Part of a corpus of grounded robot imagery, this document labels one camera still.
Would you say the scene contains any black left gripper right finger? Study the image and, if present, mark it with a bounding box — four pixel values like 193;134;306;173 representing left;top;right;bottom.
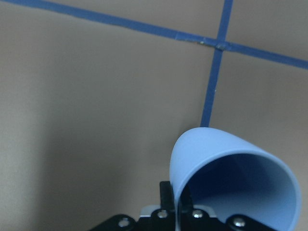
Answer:
179;185;193;213

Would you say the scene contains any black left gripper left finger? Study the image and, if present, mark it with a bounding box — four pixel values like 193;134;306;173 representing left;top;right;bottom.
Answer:
159;181;175;213

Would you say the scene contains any blue plastic cup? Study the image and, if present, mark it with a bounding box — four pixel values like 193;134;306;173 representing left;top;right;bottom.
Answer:
169;128;301;231

